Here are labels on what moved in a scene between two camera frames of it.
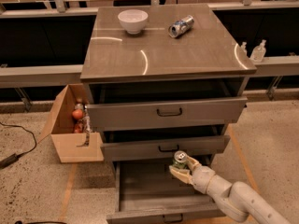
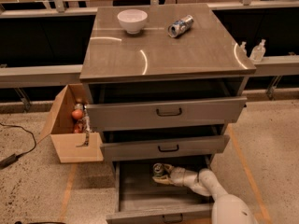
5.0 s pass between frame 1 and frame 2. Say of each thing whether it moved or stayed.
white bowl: stayed
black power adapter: stayed
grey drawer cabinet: stayed
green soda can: moved
